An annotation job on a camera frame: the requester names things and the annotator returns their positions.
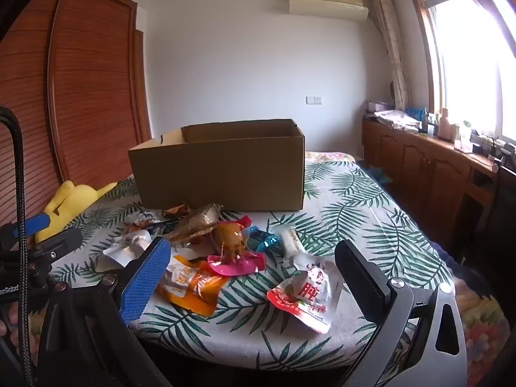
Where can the stack of papers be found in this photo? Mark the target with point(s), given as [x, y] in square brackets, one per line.
[395, 120]

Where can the long wooden cabinet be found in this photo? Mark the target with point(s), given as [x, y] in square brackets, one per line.
[427, 173]

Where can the wooden framed window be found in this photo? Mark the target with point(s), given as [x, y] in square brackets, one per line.
[471, 56]

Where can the blue box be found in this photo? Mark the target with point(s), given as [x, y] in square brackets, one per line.
[416, 113]

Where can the floral blanket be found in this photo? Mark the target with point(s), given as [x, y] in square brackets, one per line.
[479, 330]

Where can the beige patterned curtain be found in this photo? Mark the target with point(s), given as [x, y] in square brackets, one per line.
[393, 48]

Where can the brown cardboard box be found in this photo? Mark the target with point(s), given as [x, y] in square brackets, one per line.
[217, 177]

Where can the dark desk clutter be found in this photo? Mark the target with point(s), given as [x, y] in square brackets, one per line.
[494, 145]

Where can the person's left hand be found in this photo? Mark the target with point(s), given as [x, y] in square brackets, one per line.
[8, 316]

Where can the orange snack packet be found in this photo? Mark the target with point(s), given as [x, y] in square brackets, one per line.
[189, 290]

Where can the white container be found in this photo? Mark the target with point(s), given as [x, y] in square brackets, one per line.
[462, 139]

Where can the pink bottle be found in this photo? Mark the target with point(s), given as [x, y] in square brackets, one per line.
[444, 125]

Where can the clear brown snack packet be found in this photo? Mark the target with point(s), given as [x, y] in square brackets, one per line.
[197, 221]

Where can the clear plastic bag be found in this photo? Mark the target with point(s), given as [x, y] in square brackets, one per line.
[302, 298]

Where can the pale snack bar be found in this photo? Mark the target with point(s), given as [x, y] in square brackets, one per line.
[290, 242]

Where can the yellow plush toy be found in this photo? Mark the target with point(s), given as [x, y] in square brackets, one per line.
[72, 201]

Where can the white air conditioner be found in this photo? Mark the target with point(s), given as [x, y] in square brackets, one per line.
[328, 6]

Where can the pink drumstick snack packet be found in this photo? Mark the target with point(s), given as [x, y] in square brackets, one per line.
[232, 238]

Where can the white wall switch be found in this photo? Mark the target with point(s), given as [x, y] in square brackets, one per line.
[314, 100]

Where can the blue candy wrapper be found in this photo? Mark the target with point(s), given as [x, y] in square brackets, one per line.
[262, 242]

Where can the small orange brown packet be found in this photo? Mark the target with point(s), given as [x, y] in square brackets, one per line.
[177, 210]

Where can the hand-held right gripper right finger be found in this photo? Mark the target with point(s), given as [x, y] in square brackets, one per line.
[363, 282]

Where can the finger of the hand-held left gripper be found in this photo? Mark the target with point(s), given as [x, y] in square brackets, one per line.
[34, 225]
[60, 240]

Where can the wooden slatted wardrobe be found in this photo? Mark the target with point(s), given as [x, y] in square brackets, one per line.
[92, 88]

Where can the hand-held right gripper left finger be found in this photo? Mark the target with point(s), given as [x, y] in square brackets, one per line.
[145, 280]

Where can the leaf print bed sheet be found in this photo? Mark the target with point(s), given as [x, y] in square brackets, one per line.
[363, 209]

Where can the white crawfish snack packet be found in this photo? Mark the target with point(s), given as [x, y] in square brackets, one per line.
[125, 250]

